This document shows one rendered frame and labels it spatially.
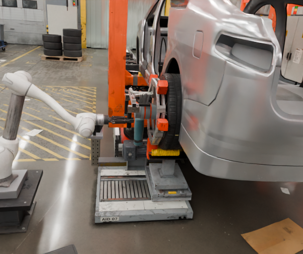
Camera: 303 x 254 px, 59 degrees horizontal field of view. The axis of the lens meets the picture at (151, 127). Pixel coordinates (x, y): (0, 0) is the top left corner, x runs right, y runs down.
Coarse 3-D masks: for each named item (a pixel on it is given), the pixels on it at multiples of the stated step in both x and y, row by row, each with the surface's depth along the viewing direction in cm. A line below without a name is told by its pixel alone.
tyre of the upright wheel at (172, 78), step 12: (168, 84) 210; (180, 84) 211; (168, 96) 206; (180, 96) 206; (168, 108) 205; (180, 108) 204; (168, 120) 205; (180, 120) 206; (168, 132) 208; (168, 144) 218
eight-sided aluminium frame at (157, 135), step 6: (156, 78) 233; (150, 84) 241; (156, 84) 213; (150, 90) 246; (156, 96) 211; (162, 96) 210; (156, 102) 210; (162, 102) 208; (156, 108) 208; (162, 108) 205; (156, 114) 210; (162, 114) 208; (156, 120) 210; (156, 126) 210; (150, 132) 250; (156, 132) 212; (162, 132) 213; (150, 138) 237; (156, 138) 218; (156, 144) 232
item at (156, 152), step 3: (153, 150) 234; (156, 150) 234; (159, 150) 234; (162, 150) 235; (165, 150) 235; (168, 150) 236; (171, 150) 236; (174, 150) 236; (177, 150) 237; (150, 153) 234; (153, 153) 232; (156, 153) 233; (159, 153) 234; (162, 153) 234; (165, 153) 234; (168, 153) 235; (171, 153) 235; (174, 153) 235; (177, 153) 236
